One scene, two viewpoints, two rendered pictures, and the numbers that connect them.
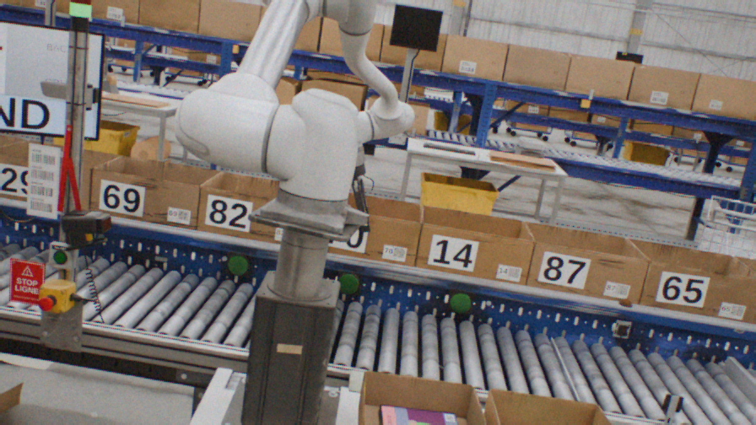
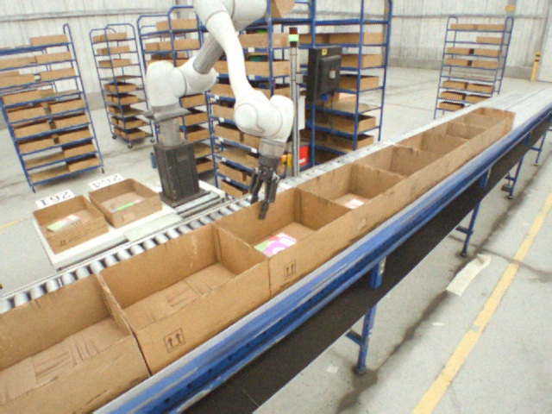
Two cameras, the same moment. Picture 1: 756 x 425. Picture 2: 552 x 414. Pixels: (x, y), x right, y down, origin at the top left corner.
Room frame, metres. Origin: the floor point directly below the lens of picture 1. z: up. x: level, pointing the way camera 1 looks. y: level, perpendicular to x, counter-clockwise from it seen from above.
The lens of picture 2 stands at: (3.26, -0.72, 1.61)
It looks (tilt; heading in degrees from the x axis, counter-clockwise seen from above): 28 degrees down; 136
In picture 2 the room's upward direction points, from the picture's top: 2 degrees counter-clockwise
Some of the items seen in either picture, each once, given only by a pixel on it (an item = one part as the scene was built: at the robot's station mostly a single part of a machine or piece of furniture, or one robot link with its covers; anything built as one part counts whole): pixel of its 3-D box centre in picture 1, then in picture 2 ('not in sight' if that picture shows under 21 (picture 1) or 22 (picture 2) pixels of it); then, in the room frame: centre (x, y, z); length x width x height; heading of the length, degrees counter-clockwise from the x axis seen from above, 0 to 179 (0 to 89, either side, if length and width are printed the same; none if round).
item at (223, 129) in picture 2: not in sight; (239, 129); (0.78, 1.20, 0.79); 0.40 x 0.30 x 0.10; 179
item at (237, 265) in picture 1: (237, 265); not in sight; (2.38, 0.39, 0.81); 0.07 x 0.01 x 0.07; 87
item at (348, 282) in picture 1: (348, 284); not in sight; (2.36, 0.00, 0.81); 0.07 x 0.01 x 0.07; 87
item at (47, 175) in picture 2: not in sight; (46, 109); (-1.70, -0.01, 0.98); 0.98 x 0.49 x 1.96; 85
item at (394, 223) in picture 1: (365, 226); (285, 235); (2.58, -0.03, 0.96); 0.39 x 0.29 x 0.17; 87
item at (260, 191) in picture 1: (261, 209); (351, 199); (2.59, 0.37, 0.96); 0.39 x 0.29 x 0.17; 87
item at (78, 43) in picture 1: (70, 197); (294, 122); (1.88, 0.78, 1.11); 0.12 x 0.05 x 0.88; 87
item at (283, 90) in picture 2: not in sight; (269, 91); (1.25, 1.18, 1.19); 0.40 x 0.30 x 0.10; 177
